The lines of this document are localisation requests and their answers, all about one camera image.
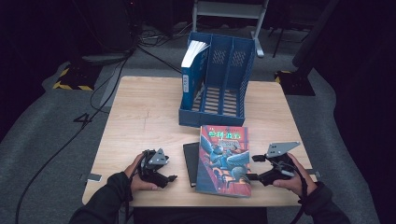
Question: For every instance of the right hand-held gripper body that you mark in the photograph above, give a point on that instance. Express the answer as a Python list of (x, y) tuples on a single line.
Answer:
[(280, 168)]

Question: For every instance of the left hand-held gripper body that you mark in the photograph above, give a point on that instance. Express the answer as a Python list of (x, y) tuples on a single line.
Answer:
[(154, 165)]

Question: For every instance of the black notebook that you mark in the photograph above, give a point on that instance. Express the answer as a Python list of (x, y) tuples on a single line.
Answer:
[(190, 161)]

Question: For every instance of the red illustrated cover book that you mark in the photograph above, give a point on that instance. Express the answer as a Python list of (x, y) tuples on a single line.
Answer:
[(224, 161)]

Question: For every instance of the blue plastic file rack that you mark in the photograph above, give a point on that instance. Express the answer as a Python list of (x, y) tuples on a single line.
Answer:
[(230, 77)]

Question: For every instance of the blue landscape cover book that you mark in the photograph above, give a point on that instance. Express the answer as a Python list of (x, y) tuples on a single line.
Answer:
[(193, 74)]

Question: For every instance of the person's right hand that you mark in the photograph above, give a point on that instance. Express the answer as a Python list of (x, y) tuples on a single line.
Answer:
[(295, 183)]

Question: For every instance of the person's left hand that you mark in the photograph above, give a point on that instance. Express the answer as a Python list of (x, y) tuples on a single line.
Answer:
[(137, 183)]

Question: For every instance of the metal table clip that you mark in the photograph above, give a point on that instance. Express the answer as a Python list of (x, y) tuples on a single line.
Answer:
[(91, 177), (313, 172)]

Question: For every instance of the person's dark clothing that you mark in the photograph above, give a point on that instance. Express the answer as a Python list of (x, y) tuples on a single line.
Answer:
[(199, 216)]

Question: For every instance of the black yellow-striped stand base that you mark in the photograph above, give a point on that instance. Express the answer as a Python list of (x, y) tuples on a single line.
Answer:
[(295, 82), (77, 77)]

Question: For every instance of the grey flat stand base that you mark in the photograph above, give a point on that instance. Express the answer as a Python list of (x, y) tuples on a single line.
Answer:
[(104, 58)]

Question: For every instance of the thin black tripod stand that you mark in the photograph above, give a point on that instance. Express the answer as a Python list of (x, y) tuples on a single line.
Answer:
[(280, 40)]

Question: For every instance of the dark grey slanted pole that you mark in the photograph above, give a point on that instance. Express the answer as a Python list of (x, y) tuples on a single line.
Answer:
[(314, 31)]

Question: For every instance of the white metal stand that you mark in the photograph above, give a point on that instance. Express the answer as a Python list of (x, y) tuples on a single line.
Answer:
[(230, 11)]

